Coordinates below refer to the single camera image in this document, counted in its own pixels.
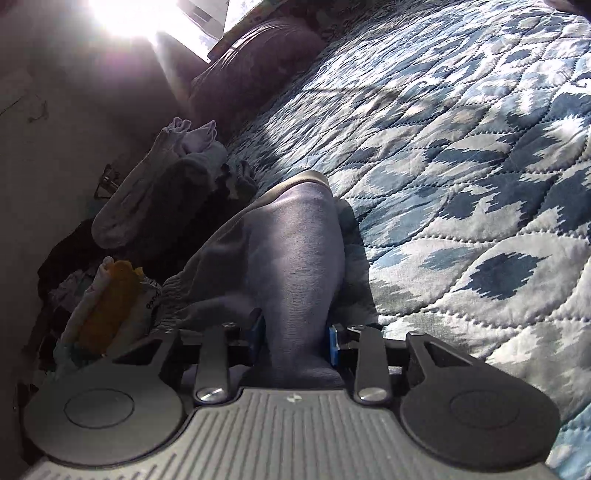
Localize purple sweatpants with beige lining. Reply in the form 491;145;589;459
151;169;385;393

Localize stack of folded clothes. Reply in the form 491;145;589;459
91;117;257;265

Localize orange yellow folded cloth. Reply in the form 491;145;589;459
54;256;161;362

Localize blue white quilted bedspread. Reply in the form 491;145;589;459
229;1;590;479

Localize purple pillow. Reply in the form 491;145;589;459
188;18;325;140

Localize colourful alphabet foam bumper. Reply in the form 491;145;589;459
206;0;293;62

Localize metal rack at wall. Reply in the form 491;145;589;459
93;164;121;200

